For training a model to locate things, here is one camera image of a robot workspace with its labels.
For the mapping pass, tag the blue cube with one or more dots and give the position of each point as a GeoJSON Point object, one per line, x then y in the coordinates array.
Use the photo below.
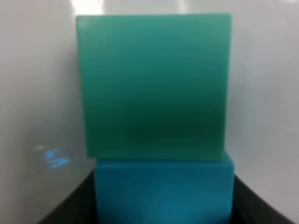
{"type": "Point", "coordinates": [164, 192]}

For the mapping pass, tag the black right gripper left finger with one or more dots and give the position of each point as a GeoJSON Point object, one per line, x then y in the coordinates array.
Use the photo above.
{"type": "Point", "coordinates": [78, 208]}

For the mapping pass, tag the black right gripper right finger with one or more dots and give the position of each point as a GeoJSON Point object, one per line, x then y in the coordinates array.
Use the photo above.
{"type": "Point", "coordinates": [249, 208]}

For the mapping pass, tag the green cube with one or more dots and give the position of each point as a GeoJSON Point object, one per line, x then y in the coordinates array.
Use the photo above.
{"type": "Point", "coordinates": [154, 86]}

